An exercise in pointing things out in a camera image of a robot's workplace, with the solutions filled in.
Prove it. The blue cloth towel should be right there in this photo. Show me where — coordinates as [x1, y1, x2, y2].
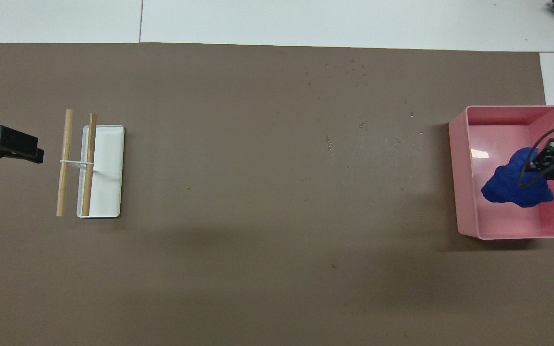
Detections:
[480, 147, 554, 208]

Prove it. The pink plastic bin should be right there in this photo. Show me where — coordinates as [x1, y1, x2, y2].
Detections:
[448, 105, 554, 240]

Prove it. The white rack with wooden rods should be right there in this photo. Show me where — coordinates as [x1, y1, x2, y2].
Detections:
[56, 109, 125, 219]

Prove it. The brown table mat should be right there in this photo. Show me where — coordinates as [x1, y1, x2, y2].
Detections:
[0, 42, 554, 346]

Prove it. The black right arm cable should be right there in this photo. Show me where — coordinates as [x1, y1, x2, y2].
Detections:
[517, 124, 554, 188]

